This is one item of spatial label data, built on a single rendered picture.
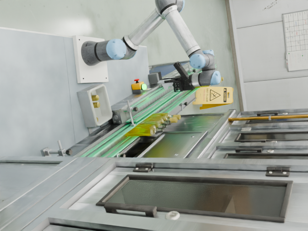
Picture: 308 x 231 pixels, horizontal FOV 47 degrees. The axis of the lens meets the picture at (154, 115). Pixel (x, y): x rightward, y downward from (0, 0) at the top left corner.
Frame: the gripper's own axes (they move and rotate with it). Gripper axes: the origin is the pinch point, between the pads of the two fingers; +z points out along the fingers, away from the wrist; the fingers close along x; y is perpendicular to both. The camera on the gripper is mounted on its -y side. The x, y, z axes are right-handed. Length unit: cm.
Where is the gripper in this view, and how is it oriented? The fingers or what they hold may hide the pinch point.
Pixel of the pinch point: (161, 80)
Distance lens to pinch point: 209.9
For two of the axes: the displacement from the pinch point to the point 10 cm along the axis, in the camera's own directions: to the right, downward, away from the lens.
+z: -8.8, 0.5, 4.8
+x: 4.4, -3.3, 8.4
